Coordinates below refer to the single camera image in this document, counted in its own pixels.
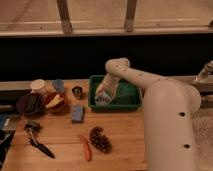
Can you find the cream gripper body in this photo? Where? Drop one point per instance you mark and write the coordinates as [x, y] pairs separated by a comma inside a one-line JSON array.
[[104, 88]]

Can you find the grey towel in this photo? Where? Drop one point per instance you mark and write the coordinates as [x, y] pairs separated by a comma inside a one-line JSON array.
[[103, 99]]

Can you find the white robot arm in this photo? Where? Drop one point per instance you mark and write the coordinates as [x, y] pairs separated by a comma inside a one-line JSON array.
[[167, 107]]

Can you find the small metal cup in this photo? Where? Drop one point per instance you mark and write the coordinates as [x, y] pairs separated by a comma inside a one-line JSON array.
[[77, 92]]

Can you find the blue grey cup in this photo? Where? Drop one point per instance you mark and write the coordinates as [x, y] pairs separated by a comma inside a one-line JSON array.
[[58, 85]]

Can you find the white paper cup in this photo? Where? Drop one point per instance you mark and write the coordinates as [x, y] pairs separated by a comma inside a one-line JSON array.
[[38, 86]]

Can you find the green plastic tray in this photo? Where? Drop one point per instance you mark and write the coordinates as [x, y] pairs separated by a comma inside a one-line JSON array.
[[128, 96]]

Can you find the blue sponge block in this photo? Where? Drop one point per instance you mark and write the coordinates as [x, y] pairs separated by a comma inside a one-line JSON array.
[[77, 113]]

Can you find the red bowl with food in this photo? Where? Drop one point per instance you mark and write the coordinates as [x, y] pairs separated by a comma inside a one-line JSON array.
[[55, 102]]

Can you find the dark brown bowl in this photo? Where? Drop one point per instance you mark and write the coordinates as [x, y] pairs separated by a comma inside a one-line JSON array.
[[31, 104]]

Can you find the metal fixture at right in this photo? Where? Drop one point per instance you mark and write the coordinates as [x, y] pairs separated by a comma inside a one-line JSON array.
[[205, 72]]

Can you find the dark device at left edge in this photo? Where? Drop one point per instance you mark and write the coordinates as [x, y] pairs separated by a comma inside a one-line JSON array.
[[7, 130]]

